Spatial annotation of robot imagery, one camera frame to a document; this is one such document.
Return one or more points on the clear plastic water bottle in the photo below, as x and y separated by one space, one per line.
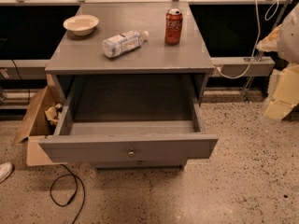
123 43

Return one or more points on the white ceramic bowl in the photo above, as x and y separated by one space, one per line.
81 24

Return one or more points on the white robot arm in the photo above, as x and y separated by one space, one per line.
283 87

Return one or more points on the crumpled brown paper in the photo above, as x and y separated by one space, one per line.
53 114

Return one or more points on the grey top drawer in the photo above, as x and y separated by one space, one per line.
130 118

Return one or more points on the open cardboard box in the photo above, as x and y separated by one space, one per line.
35 125

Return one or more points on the grey drawer cabinet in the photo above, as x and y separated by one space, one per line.
83 56

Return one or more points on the grey window ledge rail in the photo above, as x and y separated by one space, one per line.
229 66

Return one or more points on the grey drawer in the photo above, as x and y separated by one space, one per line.
130 118
137 164

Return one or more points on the red cola can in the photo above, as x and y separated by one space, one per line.
173 26

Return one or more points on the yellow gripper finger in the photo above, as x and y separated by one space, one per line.
270 43
283 92

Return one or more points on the white shoe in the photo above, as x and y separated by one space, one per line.
6 170

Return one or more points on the grey lower drawer front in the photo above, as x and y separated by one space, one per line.
137 164

